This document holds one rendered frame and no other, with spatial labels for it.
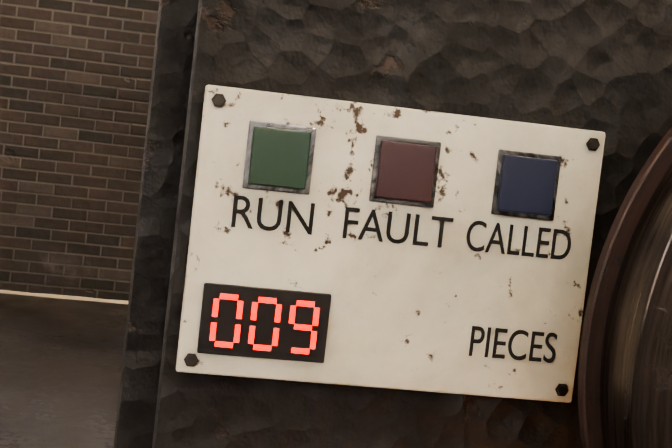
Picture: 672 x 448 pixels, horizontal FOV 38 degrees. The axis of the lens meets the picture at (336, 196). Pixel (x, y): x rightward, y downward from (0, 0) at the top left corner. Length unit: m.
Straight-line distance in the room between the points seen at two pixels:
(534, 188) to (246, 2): 0.22
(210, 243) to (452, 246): 0.15
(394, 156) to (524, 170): 0.09
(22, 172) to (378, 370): 6.11
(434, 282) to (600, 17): 0.21
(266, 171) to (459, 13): 0.17
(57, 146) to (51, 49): 0.63
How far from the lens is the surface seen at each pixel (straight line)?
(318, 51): 0.63
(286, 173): 0.60
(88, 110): 6.62
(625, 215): 0.59
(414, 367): 0.64
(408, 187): 0.61
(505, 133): 0.63
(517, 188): 0.63
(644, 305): 0.53
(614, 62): 0.68
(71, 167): 6.63
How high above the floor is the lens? 1.21
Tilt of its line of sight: 3 degrees down
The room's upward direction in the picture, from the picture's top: 6 degrees clockwise
